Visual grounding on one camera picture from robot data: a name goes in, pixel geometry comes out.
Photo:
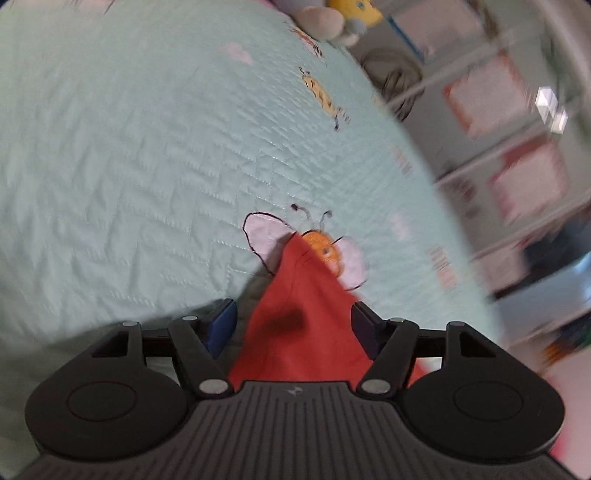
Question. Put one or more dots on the pink-framed wall poster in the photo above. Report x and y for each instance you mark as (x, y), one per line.
(531, 180)

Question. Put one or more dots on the grey sliding door wardrobe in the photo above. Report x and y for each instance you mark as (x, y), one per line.
(461, 152)

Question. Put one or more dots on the light green quilted bed cover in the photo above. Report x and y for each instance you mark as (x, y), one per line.
(138, 161)

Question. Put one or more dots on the red t-shirt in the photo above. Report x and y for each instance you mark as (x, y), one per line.
(314, 350)

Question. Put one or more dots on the blue-framed wall poster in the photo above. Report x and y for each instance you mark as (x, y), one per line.
(438, 27)

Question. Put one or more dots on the orange-framed wall poster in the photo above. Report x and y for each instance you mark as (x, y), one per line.
(485, 92)

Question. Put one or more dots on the white cat plush toy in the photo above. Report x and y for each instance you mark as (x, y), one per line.
(323, 18)

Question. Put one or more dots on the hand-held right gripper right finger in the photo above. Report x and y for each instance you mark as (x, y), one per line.
(364, 327)

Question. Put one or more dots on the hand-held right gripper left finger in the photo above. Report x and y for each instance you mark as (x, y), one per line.
(224, 325)

